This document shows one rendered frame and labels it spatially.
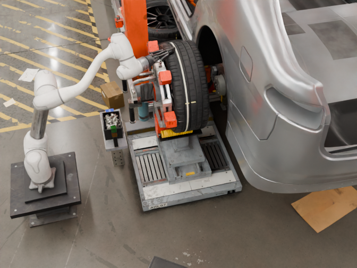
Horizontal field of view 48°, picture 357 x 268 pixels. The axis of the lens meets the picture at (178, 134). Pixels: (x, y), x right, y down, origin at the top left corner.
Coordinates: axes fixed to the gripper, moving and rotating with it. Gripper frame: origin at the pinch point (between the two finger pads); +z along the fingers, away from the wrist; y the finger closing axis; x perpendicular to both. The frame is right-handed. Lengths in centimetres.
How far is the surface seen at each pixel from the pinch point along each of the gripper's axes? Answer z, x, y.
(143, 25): 6.0, -2.8, -40.4
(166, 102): -19.2, -22.6, 19.4
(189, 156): 4, -97, 19
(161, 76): -17.9, -4.9, 13.3
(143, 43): 4.9, -18.8, -40.7
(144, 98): -29.0, -21.0, 8.3
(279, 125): -12, 19, 103
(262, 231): 11, -118, 98
